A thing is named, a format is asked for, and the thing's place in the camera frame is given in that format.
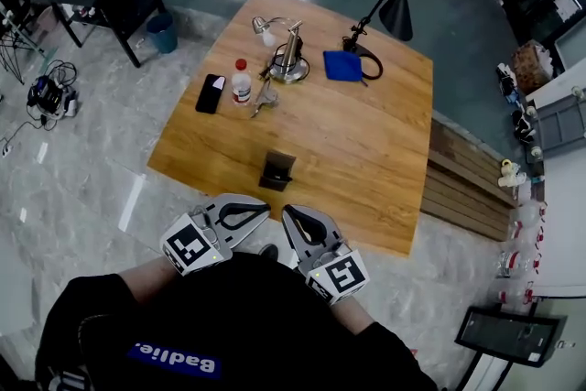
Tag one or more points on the white bottle with red cap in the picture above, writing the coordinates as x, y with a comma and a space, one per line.
241, 87

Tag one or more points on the blue waste bin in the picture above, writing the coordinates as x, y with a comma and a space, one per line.
162, 34

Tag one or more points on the row of clear plastic bottles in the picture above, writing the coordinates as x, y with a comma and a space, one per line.
522, 252

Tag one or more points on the blue cloth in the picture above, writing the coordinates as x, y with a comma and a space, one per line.
342, 66

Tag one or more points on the white plastic jug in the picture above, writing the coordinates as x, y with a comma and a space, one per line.
509, 174

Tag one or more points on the wooden slatted bench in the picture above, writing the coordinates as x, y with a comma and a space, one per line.
467, 192

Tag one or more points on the person's right forearm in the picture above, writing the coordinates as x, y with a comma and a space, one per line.
354, 316

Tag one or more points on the black desk lamp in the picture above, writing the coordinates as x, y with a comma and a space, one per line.
398, 14

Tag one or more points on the black smartphone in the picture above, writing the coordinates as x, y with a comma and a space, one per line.
209, 95

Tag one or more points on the person's black shoe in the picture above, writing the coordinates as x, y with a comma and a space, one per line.
269, 253

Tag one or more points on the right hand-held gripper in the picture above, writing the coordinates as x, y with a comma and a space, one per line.
341, 274

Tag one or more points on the patterned snack box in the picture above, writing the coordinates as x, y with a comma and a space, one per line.
531, 66

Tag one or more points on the person's black top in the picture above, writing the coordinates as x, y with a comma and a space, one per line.
238, 320

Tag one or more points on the black monitor on stand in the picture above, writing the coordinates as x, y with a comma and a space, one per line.
508, 334

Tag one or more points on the person's left forearm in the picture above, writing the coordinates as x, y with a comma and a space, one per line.
146, 281

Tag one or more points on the black tripod stand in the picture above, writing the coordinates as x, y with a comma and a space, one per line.
14, 36

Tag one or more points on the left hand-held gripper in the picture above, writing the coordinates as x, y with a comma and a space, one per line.
190, 245

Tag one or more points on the white power strip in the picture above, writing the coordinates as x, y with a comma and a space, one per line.
6, 149

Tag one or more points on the grey wheeled cart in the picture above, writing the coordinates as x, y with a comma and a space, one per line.
561, 128

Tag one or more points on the cardboard box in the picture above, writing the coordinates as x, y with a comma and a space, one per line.
46, 22

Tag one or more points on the dark brown pen holder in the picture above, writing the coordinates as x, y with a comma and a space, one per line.
268, 184

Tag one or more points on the black and white shoes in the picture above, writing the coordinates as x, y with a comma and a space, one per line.
523, 126

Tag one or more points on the silver gooseneck desk lamp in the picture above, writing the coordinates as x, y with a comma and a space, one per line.
288, 59

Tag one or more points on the grey metal stapler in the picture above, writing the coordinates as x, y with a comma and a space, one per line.
265, 98

